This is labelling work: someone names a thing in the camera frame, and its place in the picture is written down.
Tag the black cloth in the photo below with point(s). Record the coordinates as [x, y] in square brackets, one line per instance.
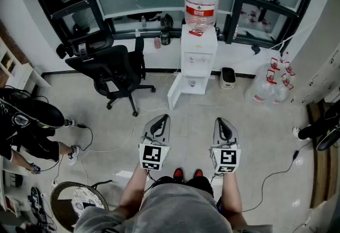
[255, 49]

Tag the black bottle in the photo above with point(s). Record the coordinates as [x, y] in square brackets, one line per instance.
[218, 34]

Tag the black office chair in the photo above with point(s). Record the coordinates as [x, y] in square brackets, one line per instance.
[106, 67]

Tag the clear plastic bottle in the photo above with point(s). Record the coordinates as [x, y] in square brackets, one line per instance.
[137, 33]

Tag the white power strip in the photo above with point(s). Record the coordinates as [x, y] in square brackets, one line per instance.
[69, 122]

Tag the dark drinking jug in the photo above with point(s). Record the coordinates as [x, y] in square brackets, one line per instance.
[165, 38]

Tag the white plastic part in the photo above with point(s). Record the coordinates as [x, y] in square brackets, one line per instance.
[191, 60]

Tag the round wicker chair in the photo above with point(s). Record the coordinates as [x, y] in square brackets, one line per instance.
[62, 208]

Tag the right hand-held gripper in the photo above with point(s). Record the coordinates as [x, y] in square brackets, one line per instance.
[227, 158]

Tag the white water dispenser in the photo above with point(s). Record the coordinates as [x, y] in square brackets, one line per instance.
[199, 40]

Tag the wooden bench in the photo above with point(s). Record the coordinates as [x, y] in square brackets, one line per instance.
[322, 173]

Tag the white shelf unit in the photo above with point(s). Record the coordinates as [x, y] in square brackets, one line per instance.
[24, 77]

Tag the white bin with black liner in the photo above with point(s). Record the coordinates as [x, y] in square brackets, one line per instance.
[228, 77]

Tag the person's grey shirt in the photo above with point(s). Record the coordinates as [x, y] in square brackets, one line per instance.
[175, 210]

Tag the blue patterned paper cup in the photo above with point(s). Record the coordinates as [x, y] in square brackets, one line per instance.
[192, 83]

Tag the person's left red shoe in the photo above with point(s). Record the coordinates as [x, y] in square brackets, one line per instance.
[178, 174]

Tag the person's left forearm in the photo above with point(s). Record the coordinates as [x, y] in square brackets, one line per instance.
[132, 192]

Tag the person's right red shoe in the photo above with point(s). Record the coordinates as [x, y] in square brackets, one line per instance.
[198, 173]

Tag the pink cup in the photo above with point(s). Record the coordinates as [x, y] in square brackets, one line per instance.
[157, 43]

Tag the patterned seat cushion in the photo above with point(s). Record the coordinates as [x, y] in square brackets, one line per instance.
[89, 200]

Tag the person's right forearm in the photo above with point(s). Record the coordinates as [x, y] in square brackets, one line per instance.
[231, 194]

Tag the person's black shorts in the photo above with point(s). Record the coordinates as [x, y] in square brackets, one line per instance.
[166, 181]

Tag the white low shelf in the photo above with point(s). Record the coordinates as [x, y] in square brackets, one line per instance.
[10, 200]

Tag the black handheld device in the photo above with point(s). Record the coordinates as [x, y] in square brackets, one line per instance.
[62, 51]

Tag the grey plastic part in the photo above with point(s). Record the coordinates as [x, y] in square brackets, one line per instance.
[204, 59]

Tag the person's red shoe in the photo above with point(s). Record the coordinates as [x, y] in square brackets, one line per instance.
[198, 173]
[178, 174]

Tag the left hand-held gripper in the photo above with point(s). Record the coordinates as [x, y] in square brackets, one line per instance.
[154, 156]

